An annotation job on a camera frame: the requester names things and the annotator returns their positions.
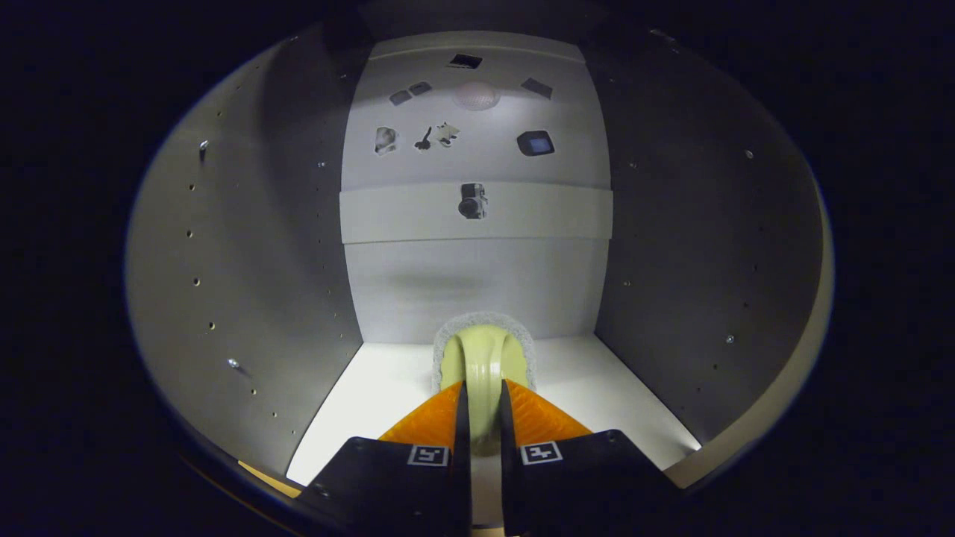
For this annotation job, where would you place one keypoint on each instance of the pale yellow cleaning brush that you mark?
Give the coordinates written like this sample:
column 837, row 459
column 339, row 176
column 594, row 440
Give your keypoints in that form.
column 485, row 358

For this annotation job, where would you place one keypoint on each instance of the grey cabinet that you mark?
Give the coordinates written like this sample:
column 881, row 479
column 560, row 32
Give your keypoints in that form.
column 246, row 261

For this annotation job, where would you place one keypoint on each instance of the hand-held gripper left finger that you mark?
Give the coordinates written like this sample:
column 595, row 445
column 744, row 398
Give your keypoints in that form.
column 462, row 485

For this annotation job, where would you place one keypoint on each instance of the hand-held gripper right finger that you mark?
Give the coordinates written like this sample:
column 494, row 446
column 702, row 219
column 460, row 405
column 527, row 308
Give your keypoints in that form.
column 509, row 485

